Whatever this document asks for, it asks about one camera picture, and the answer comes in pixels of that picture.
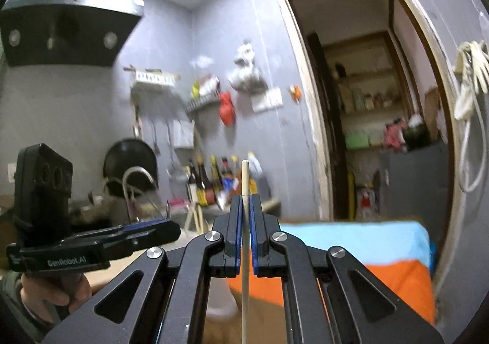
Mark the slim dark sauce bottle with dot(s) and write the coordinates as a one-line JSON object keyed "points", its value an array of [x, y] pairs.
{"points": [[191, 179]]}

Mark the large dark soy sauce bottle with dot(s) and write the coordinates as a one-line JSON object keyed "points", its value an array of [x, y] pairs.
{"points": [[202, 183]]}

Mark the green box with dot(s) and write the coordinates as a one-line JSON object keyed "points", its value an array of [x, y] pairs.
{"points": [[357, 140]]}

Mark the white wall socket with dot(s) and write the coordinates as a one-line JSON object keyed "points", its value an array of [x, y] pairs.
{"points": [[11, 172]]}

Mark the wooden shelf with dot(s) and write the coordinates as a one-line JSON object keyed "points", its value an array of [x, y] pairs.
{"points": [[363, 111]]}

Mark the red cap sauce bottle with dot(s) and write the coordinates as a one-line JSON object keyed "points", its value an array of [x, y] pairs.
{"points": [[226, 172]]}

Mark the white wall switch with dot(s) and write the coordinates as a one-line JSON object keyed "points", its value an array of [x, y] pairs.
{"points": [[267, 99]]}

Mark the white plastic bag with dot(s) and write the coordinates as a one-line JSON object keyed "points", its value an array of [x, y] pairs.
{"points": [[244, 74]]}

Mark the black wok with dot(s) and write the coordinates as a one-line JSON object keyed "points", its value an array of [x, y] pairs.
{"points": [[416, 137]]}

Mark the pink bag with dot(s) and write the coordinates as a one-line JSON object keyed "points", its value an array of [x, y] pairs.
{"points": [[393, 133]]}

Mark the pink dish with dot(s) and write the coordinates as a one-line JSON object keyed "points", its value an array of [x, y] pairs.
{"points": [[179, 203]]}

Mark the blue orange brown tablecloth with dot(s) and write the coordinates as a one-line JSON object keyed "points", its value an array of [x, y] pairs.
{"points": [[401, 275]]}

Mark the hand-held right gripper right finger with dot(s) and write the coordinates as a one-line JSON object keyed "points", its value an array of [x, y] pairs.
{"points": [[255, 237]]}

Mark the brown cardboard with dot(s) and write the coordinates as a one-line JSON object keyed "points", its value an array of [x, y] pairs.
{"points": [[431, 111]]}

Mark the black range hood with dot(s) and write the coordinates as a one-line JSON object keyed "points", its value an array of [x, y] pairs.
{"points": [[68, 34]]}

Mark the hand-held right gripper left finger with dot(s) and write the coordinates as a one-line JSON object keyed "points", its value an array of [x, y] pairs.
{"points": [[238, 237]]}

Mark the orange wall hook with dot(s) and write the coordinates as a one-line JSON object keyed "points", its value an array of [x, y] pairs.
{"points": [[294, 91]]}

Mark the white wall rack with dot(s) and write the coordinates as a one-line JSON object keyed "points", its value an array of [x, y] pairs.
{"points": [[152, 78]]}

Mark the wooden chopstick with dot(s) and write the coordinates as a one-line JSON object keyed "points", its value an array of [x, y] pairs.
{"points": [[245, 309]]}

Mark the grey cabinet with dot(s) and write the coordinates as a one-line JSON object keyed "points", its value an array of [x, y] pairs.
{"points": [[416, 183]]}

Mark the orange seasoning packet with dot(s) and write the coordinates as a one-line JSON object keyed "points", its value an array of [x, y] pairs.
{"points": [[236, 185]]}

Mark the wooden door frame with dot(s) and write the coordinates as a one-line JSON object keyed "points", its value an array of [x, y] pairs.
{"points": [[301, 80]]}

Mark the white plastic cup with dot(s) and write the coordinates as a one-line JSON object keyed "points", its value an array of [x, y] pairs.
{"points": [[219, 290]]}

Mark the red plastic bag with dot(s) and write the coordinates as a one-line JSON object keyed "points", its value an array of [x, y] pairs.
{"points": [[227, 109]]}

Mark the black hanging pan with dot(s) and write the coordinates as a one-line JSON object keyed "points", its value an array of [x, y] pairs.
{"points": [[130, 154]]}

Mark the yellow cap sauce bottle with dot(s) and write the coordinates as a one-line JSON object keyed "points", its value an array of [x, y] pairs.
{"points": [[215, 174]]}

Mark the person's left hand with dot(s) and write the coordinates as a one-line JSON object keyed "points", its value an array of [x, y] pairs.
{"points": [[36, 294]]}

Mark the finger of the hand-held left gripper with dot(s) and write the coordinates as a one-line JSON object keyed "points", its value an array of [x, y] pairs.
{"points": [[160, 235], [147, 224]]}

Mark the white wall box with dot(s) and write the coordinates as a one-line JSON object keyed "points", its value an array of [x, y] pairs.
{"points": [[182, 133]]}

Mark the metal dish rack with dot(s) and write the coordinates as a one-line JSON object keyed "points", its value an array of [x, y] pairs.
{"points": [[202, 101]]}

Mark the metal faucet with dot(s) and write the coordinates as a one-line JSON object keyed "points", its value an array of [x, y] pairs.
{"points": [[131, 172]]}

